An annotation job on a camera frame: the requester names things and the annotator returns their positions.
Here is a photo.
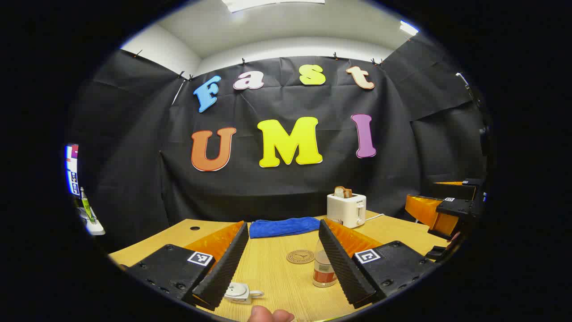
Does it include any black backdrop cloth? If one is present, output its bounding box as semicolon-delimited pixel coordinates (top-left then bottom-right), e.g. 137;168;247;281
67;34;490;251

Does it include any green drink bottle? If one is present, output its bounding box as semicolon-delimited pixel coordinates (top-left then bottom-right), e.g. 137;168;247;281
80;187;96;223

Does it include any round brown coaster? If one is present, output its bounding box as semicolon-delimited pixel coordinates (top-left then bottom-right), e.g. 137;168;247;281
286;250;315;264

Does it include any clear plastic water bottle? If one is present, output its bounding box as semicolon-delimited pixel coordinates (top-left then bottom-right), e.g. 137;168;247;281
313;217;344;288

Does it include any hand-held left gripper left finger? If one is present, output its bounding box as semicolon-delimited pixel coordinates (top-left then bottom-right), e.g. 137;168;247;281
126;220;249;311

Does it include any blue towel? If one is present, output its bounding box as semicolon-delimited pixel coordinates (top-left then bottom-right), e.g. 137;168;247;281
249;217;321;239

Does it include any computer monitor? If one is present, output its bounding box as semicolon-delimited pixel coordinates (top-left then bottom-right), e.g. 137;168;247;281
65;143;80;197

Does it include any white side table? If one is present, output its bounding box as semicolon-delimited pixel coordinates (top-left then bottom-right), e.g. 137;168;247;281
76;207;106;236

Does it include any white toaster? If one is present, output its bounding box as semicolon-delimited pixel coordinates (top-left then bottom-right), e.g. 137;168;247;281
327;193;367;229

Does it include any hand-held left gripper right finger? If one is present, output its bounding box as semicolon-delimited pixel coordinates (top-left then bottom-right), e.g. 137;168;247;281
318;218;437;310

